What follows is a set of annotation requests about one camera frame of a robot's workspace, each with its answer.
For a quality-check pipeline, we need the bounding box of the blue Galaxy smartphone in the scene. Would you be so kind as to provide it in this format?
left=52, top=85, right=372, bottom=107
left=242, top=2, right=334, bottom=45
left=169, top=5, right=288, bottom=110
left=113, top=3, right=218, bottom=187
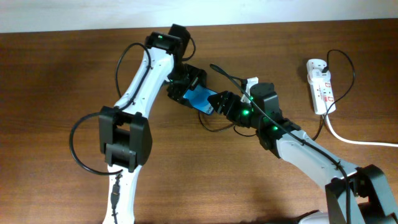
left=183, top=85, right=216, bottom=115

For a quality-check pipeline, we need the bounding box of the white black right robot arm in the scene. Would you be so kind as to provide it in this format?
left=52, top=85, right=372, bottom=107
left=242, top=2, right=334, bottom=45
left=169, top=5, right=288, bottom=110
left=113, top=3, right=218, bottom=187
left=208, top=83, right=397, bottom=223

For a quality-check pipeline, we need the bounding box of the white USB charger adapter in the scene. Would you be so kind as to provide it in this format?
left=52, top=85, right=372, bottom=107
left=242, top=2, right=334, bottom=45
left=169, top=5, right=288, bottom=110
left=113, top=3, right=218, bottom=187
left=306, top=58, right=331, bottom=84

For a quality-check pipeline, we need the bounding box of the white power strip cord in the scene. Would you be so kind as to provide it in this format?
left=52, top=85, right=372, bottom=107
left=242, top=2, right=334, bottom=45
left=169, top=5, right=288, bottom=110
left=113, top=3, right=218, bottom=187
left=323, top=113, right=398, bottom=148

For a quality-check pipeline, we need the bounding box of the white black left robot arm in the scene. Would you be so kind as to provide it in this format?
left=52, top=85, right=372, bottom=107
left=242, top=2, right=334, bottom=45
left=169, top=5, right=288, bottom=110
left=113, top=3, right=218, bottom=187
left=99, top=26, right=213, bottom=223

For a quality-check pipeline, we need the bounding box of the white power strip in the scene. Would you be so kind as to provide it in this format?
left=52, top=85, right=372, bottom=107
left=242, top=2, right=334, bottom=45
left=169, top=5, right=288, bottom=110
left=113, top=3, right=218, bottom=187
left=306, top=58, right=337, bottom=116

